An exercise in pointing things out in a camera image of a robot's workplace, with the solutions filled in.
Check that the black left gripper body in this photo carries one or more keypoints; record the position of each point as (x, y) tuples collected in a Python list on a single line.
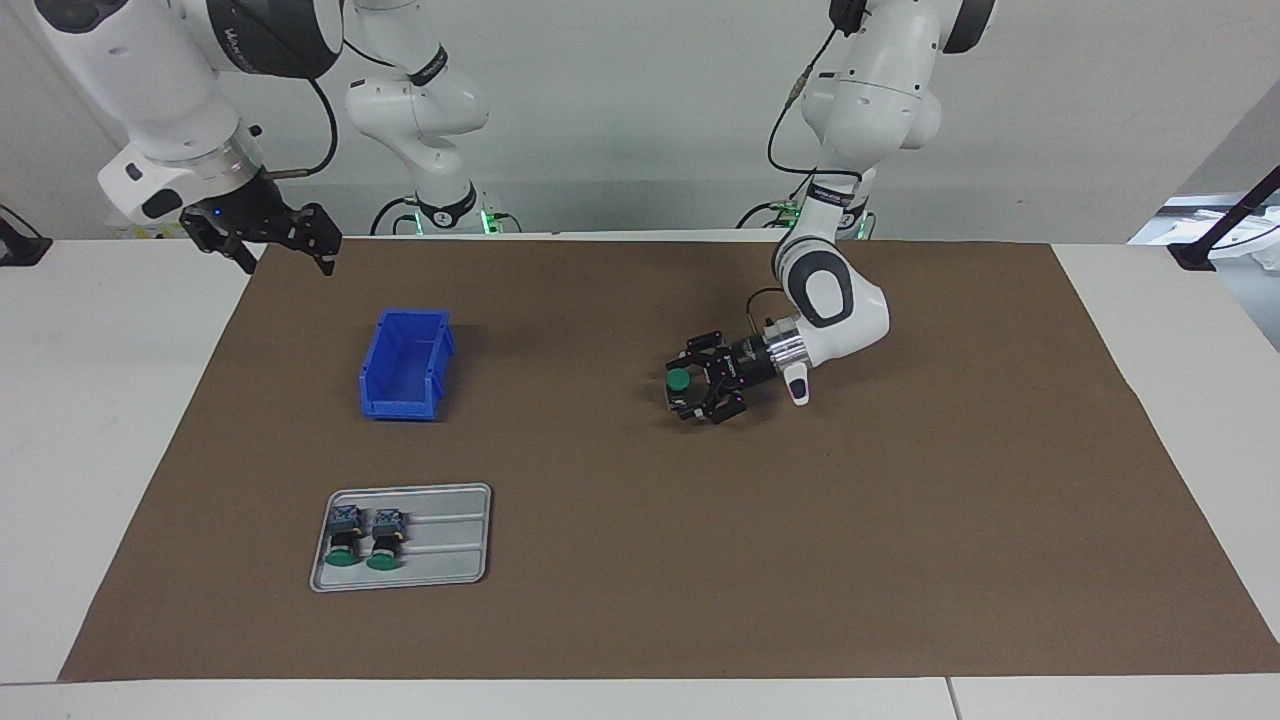
[(752, 362)]

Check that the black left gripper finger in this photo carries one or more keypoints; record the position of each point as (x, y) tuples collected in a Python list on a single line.
[(720, 405), (712, 350)]

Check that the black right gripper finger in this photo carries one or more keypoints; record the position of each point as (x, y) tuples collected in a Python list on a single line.
[(222, 238), (322, 228)]

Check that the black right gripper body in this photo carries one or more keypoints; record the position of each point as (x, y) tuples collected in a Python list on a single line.
[(248, 205)]

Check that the green push button switch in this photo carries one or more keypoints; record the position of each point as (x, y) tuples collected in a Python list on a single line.
[(678, 381), (343, 535), (385, 540)]

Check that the white background box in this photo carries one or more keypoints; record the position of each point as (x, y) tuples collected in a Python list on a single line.
[(135, 230)]

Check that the brown table mat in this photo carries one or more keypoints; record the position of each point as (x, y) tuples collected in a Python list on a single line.
[(700, 550)]

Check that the blue plastic storage bin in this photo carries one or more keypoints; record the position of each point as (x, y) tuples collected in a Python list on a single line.
[(410, 360)]

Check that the grey metal tray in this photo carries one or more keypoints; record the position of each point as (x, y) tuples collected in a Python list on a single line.
[(450, 550)]

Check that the black clamp stand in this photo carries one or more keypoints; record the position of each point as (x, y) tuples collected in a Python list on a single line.
[(1190, 255)]

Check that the white plastic packaging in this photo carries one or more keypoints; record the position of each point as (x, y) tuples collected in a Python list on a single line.
[(1262, 255)]

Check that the black clamp mount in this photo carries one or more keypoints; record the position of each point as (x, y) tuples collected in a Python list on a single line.
[(20, 250)]

